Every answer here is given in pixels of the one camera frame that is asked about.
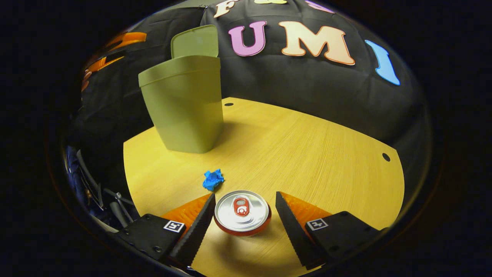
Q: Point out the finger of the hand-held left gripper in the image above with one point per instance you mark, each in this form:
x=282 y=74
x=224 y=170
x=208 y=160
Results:
x=130 y=37
x=102 y=63

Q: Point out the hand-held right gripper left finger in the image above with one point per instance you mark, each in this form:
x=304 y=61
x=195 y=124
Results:
x=196 y=231

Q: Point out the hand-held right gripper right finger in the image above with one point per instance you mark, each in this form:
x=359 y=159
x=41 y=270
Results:
x=294 y=231

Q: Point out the red pop can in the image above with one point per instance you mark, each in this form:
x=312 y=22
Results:
x=242 y=215

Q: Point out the blue paper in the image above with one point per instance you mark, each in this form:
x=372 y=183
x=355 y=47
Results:
x=212 y=180

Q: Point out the green desktop garbage bin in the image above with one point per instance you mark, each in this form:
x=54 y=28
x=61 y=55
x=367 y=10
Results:
x=184 y=107

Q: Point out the wooden desktop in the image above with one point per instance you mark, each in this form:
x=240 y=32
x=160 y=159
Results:
x=292 y=154

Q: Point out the black backdrop cloth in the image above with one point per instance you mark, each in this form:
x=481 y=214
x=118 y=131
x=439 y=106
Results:
x=292 y=80

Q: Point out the dark metal frame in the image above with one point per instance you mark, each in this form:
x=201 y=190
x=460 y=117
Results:
x=117 y=204

